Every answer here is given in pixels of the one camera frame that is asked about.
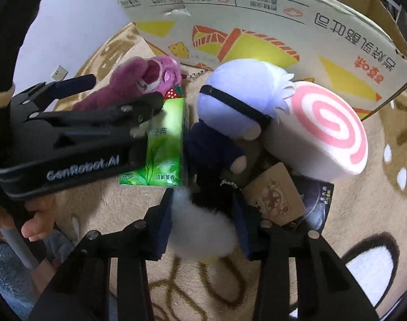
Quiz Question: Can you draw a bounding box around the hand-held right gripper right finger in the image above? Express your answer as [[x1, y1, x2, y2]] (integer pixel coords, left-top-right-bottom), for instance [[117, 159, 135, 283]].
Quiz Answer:
[[232, 191, 382, 321]]

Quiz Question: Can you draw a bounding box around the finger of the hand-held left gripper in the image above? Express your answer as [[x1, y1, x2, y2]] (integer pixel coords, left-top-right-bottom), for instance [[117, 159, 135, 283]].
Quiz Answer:
[[14, 92, 165, 139], [10, 74, 97, 114]]

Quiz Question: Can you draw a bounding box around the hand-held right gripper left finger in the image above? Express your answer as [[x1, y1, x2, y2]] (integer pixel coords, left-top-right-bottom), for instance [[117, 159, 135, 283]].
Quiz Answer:
[[28, 188, 175, 321]]

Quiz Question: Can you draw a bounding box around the purple bear plush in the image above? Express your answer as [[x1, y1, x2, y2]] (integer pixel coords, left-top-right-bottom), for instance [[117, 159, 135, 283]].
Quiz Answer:
[[71, 55, 207, 112]]

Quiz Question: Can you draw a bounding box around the white fluffy plush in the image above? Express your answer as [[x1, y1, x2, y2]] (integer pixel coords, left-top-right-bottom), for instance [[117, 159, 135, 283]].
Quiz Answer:
[[168, 187, 239, 263]]

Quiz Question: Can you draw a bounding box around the green tissue pack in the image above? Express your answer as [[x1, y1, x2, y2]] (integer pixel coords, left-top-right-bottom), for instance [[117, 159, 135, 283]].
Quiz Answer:
[[119, 98, 185, 187]]

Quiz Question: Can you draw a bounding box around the lavender-haired doll plush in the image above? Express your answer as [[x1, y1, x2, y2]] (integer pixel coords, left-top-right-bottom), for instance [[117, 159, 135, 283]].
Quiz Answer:
[[185, 58, 296, 188]]

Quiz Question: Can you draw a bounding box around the pink swirl roll plush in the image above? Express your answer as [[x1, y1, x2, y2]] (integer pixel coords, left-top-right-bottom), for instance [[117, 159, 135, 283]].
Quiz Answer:
[[263, 80, 369, 183]]

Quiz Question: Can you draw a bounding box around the printed cardboard box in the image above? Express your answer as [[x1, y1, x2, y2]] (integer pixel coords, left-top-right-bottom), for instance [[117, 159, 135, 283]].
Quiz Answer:
[[116, 0, 407, 121]]

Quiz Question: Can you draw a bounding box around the person's left hand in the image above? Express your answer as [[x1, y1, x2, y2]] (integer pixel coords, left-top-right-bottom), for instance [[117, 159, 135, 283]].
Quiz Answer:
[[0, 194, 59, 242]]

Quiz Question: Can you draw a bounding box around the brown paper tag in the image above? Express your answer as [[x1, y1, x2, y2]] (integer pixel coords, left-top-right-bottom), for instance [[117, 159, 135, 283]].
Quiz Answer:
[[242, 162, 307, 226]]

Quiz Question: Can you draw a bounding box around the dark card tag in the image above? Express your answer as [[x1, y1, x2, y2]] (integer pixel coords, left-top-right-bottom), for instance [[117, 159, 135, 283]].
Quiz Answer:
[[290, 174, 335, 231]]

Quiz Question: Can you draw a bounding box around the white wall outlet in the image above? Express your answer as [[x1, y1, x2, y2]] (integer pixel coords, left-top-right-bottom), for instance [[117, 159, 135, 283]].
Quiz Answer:
[[51, 66, 69, 81]]

